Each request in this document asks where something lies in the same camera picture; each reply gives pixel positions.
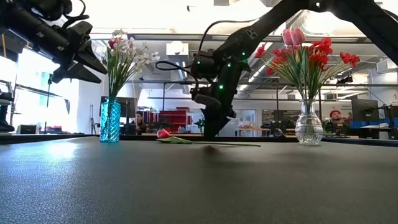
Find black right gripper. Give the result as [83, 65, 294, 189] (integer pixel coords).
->
[191, 83, 240, 139]

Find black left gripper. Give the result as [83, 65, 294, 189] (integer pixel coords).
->
[46, 20, 108, 84]

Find white blossom bunch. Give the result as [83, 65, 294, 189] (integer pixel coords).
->
[119, 36, 161, 100]
[107, 29, 139, 100]

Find red blossom bunch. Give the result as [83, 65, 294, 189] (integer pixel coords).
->
[306, 36, 361, 102]
[254, 43, 308, 102]

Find pink artificial tulip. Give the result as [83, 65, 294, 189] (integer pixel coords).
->
[292, 27, 312, 100]
[281, 29, 304, 100]

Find blue glass vase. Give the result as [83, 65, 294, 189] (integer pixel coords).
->
[99, 98, 122, 143]

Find clear glass vase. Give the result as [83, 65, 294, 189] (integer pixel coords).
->
[294, 99, 325, 146]

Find red storage bins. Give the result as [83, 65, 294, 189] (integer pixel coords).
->
[146, 106, 193, 133]

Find black pole stand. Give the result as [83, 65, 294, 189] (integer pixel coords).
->
[43, 73, 53, 134]

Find grey folded tripod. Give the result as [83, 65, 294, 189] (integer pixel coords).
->
[89, 105, 97, 135]

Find black monitor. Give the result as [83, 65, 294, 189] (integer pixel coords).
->
[351, 98, 380, 123]
[99, 95, 137, 118]

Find black table mat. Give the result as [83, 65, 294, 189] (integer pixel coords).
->
[0, 136, 398, 224]

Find person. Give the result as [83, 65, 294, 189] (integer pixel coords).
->
[325, 109, 351, 134]
[135, 113, 147, 135]

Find silver ceiling duct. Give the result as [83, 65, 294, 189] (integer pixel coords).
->
[238, 55, 280, 98]

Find black metal shelf frame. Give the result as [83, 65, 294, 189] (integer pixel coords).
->
[133, 80, 398, 138]

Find white wall unit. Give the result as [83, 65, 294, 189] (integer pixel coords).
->
[375, 58, 398, 75]

